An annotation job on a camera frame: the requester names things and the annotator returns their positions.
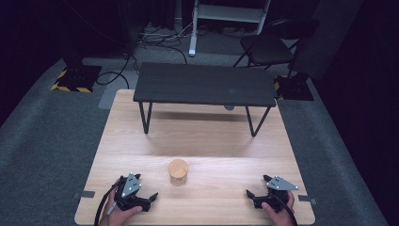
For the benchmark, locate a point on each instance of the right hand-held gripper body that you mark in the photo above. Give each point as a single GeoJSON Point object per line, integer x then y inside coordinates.
{"type": "Point", "coordinates": [277, 188]}

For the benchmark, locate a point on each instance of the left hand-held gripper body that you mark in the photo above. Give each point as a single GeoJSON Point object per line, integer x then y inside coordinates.
{"type": "Point", "coordinates": [131, 185]}

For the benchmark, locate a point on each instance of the person's right hand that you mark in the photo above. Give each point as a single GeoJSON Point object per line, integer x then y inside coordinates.
{"type": "Point", "coordinates": [282, 218]}

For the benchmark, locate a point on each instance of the person's left hand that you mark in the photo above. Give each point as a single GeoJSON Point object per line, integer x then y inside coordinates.
{"type": "Point", "coordinates": [117, 217]}

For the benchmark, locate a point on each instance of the glass jar with wooden lid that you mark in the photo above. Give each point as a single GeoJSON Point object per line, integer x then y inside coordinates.
{"type": "Point", "coordinates": [178, 169]}

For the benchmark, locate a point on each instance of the black yellow-striped stand base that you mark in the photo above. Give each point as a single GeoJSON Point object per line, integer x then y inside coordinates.
{"type": "Point", "coordinates": [76, 78]}
{"type": "Point", "coordinates": [295, 88]}

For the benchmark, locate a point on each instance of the small black shelf table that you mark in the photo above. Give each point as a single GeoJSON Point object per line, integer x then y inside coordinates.
{"type": "Point", "coordinates": [204, 83]}

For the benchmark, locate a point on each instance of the black folding chair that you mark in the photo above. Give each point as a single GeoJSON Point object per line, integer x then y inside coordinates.
{"type": "Point", "coordinates": [268, 48]}

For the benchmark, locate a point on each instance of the grey curtain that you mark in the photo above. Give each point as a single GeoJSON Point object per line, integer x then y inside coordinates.
{"type": "Point", "coordinates": [329, 34]}

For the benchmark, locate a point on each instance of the white metal stand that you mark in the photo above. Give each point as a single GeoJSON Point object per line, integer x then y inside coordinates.
{"type": "Point", "coordinates": [226, 12]}

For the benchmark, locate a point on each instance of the grey table edge bracket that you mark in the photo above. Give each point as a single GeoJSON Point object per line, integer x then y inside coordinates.
{"type": "Point", "coordinates": [307, 199]}

